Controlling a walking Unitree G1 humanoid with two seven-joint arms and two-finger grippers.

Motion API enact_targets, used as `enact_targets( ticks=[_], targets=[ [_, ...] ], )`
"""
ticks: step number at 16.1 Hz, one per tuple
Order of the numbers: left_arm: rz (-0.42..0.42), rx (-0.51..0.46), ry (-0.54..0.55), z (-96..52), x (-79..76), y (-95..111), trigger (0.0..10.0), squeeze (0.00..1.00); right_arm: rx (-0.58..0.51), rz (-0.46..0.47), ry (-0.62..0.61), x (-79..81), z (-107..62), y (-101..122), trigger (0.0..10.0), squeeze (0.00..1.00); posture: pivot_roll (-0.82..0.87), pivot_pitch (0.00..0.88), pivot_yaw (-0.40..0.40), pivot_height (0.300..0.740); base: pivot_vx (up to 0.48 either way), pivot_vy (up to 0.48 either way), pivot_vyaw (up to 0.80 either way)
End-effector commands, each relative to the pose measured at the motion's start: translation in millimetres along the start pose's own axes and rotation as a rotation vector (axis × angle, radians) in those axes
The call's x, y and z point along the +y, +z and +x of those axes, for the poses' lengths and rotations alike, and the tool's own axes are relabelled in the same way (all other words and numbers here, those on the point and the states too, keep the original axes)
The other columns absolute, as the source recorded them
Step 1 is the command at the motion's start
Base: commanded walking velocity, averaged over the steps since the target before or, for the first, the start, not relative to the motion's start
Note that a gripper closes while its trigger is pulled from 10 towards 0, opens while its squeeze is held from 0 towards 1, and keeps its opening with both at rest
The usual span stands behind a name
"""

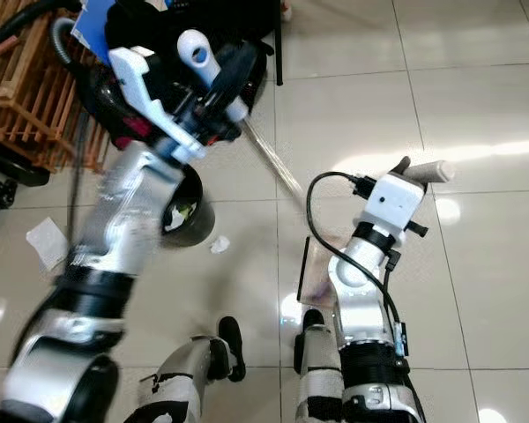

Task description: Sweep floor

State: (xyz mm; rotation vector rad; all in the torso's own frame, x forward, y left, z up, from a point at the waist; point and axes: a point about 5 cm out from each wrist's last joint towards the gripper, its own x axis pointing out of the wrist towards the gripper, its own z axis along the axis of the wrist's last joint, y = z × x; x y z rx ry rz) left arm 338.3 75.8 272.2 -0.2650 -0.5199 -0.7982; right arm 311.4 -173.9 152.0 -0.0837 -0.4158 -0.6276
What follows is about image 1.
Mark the broom with white grip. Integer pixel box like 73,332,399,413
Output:
176,28,343,309

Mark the thin black pole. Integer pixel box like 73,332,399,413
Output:
272,0,287,87

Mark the black round waste bin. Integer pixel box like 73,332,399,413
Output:
161,163,218,249

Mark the black chair base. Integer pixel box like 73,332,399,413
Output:
0,139,50,235

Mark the small crumpled white paper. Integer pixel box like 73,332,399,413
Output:
208,235,231,256

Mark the blue paper sheet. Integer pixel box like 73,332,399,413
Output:
74,0,117,64

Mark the wooden slatted rack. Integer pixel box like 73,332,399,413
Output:
0,0,117,174

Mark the robot right leg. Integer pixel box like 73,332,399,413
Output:
294,308,346,423

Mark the robot leg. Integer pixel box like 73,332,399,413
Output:
134,315,249,423
294,308,346,423

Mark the robot left leg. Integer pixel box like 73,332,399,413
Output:
134,315,249,423

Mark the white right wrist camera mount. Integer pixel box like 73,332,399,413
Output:
365,172,427,229

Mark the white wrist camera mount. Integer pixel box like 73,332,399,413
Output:
365,172,427,229
108,46,205,165

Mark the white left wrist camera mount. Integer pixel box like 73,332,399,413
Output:
108,46,205,165

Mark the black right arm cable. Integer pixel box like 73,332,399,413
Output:
305,171,403,334

